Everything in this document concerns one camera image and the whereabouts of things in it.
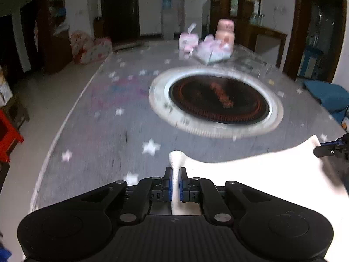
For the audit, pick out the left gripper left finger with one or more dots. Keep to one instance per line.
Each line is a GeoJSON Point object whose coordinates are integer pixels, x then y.
{"type": "Point", "coordinates": [159, 189]}

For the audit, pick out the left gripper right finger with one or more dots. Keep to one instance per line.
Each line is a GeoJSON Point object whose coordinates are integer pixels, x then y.
{"type": "Point", "coordinates": [194, 190]}

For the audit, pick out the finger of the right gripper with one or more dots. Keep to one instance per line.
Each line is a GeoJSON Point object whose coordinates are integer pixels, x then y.
{"type": "Point", "coordinates": [340, 141]}
{"type": "Point", "coordinates": [336, 150]}

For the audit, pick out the cream white sweatshirt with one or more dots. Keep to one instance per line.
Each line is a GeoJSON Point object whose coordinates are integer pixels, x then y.
{"type": "Point", "coordinates": [294, 174]}

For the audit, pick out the blue sofa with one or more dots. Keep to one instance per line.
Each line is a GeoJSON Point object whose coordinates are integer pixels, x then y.
{"type": "Point", "coordinates": [332, 97]}

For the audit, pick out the round black induction cooktop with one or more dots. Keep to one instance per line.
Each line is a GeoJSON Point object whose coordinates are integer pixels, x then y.
{"type": "Point", "coordinates": [215, 102]}

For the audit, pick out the pink tissue pack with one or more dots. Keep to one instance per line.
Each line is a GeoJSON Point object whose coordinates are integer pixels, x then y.
{"type": "Point", "coordinates": [212, 50]}

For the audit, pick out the dark wooden side table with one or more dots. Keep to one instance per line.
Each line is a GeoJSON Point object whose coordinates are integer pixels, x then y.
{"type": "Point", "coordinates": [265, 41]}

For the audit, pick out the small pink tissue box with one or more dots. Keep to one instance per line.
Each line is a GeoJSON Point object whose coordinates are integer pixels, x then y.
{"type": "Point", "coordinates": [188, 40]}

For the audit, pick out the pink thermos bottle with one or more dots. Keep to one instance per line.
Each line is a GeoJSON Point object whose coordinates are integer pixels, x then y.
{"type": "Point", "coordinates": [225, 33]}

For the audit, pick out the red white play tent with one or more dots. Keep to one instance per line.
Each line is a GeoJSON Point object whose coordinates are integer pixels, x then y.
{"type": "Point", "coordinates": [86, 49]}

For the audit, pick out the red plastic stool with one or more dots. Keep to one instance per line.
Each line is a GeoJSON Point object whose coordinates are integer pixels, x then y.
{"type": "Point", "coordinates": [10, 137]}

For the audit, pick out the dark wooden cabinet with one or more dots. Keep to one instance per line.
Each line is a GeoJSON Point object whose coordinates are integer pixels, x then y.
{"type": "Point", "coordinates": [240, 12]}

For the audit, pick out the water dispenser with blue bottle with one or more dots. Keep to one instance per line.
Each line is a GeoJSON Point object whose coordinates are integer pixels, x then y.
{"type": "Point", "coordinates": [167, 20]}

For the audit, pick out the white refrigerator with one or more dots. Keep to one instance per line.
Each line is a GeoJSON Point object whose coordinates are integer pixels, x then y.
{"type": "Point", "coordinates": [193, 13]}

